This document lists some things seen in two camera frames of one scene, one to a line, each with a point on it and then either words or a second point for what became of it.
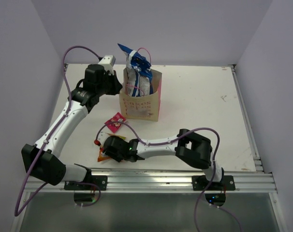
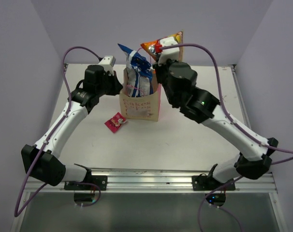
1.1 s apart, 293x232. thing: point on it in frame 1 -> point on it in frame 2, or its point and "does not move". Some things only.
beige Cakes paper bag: x=145 y=107 does not move
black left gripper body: x=109 y=86 does not move
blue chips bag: x=139 y=78 does not move
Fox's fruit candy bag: x=102 y=157 -> x=149 y=46
